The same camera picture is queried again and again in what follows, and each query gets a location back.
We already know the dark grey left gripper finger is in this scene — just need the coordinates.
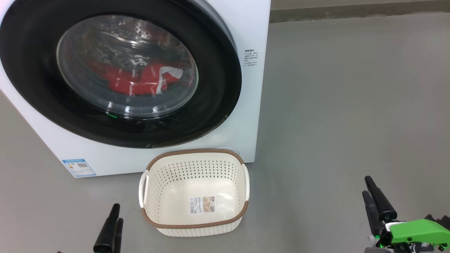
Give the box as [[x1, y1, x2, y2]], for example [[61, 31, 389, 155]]
[[93, 204, 120, 253], [113, 219, 123, 253]]

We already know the cream perforated laundry basket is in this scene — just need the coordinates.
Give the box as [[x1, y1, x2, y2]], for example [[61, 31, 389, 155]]
[[139, 149, 250, 237]]

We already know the white printed product label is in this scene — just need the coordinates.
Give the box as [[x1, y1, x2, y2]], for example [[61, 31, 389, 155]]
[[190, 196, 216, 215]]

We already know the white front-load washing machine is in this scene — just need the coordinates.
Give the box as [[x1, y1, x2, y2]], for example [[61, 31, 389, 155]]
[[0, 0, 271, 179]]

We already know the washing machine door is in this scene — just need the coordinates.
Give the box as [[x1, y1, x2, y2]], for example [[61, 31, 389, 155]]
[[0, 0, 242, 149]]

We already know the blue energy label sticker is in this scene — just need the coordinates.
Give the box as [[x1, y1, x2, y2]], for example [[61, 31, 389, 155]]
[[62, 159, 96, 178]]

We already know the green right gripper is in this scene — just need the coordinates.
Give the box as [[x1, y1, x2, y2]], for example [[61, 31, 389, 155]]
[[362, 176, 450, 253]]

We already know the stainless steel washing machine drum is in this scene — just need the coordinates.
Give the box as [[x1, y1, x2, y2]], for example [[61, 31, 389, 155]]
[[58, 16, 197, 116]]

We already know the red and white garment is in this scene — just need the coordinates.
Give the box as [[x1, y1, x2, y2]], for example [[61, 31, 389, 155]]
[[88, 60, 194, 97]]

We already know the round white filter cover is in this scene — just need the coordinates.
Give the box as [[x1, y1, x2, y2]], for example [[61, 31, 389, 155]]
[[215, 147, 240, 157]]

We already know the printed text instruction sticker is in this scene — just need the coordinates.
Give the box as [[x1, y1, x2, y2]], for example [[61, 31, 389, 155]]
[[244, 49, 259, 67]]

